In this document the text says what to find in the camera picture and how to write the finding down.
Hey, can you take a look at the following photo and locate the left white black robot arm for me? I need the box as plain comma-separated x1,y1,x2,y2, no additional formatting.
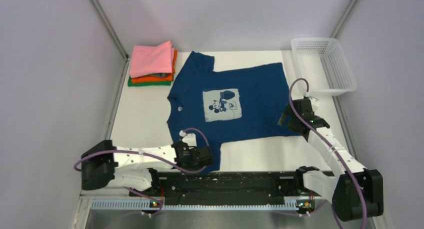
74,136,214,196

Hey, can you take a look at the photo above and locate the green folded t-shirt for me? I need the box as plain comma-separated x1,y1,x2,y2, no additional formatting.
127,77,172,87

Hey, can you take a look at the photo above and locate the grey folded t-shirt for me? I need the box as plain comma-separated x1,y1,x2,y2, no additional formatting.
150,73,173,79

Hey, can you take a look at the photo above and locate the purple cable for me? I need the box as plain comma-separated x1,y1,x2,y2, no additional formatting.
288,78,369,229
73,128,210,218

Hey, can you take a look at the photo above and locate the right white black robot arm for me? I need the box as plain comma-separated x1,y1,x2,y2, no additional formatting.
280,97,384,222

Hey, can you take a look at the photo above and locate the blue mickey print t-shirt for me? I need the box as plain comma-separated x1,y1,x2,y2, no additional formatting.
167,52,294,173

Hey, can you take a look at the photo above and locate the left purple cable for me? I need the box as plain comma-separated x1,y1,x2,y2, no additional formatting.
73,128,210,218

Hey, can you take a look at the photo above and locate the white plastic basket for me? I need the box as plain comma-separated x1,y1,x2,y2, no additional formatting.
291,37,358,97

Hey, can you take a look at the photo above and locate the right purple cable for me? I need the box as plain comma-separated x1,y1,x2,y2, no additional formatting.
288,78,369,229

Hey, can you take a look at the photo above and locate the white slotted cable duct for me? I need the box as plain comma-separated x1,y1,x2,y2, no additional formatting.
90,199,299,211

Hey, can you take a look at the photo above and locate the orange folded t-shirt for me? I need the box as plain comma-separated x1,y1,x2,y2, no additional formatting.
127,49,178,87

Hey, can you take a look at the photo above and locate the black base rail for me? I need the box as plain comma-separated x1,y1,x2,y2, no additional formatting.
143,171,321,211

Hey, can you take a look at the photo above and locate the pink folded t-shirt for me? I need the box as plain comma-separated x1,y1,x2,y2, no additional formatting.
129,40,175,78

